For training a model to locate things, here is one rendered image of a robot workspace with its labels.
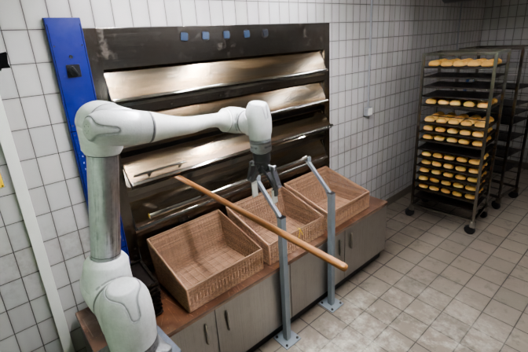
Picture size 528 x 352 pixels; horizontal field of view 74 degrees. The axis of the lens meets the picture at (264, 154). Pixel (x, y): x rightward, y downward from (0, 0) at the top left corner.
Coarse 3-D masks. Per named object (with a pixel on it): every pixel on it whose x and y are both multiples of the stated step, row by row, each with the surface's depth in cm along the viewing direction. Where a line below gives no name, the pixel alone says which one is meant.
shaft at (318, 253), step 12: (180, 180) 218; (204, 192) 196; (228, 204) 179; (252, 216) 165; (276, 228) 153; (288, 240) 147; (300, 240) 143; (312, 252) 137; (324, 252) 134; (336, 264) 128
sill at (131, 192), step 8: (304, 136) 303; (312, 136) 307; (280, 144) 284; (288, 144) 290; (232, 160) 254; (240, 160) 260; (200, 168) 239; (208, 168) 242; (216, 168) 247; (184, 176) 231; (192, 176) 235; (152, 184) 217; (160, 184) 221; (168, 184) 224; (128, 192) 208; (136, 192) 211
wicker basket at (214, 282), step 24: (216, 216) 250; (168, 240) 227; (192, 240) 238; (216, 240) 249; (240, 240) 238; (168, 264) 202; (192, 264) 234; (216, 264) 233; (240, 264) 212; (168, 288) 210; (192, 288) 191; (216, 288) 203
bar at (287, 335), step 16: (304, 160) 250; (320, 176) 249; (176, 208) 189; (272, 208) 218; (288, 288) 230; (288, 304) 234; (320, 304) 272; (336, 304) 271; (288, 320) 237; (288, 336) 241
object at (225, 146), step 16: (320, 112) 310; (272, 128) 274; (288, 128) 282; (304, 128) 290; (192, 144) 233; (208, 144) 239; (224, 144) 245; (240, 144) 251; (128, 160) 207; (144, 160) 211; (160, 160) 216; (176, 160) 221; (192, 160) 226; (208, 160) 232; (224, 160) 239; (128, 176) 202; (144, 176) 206
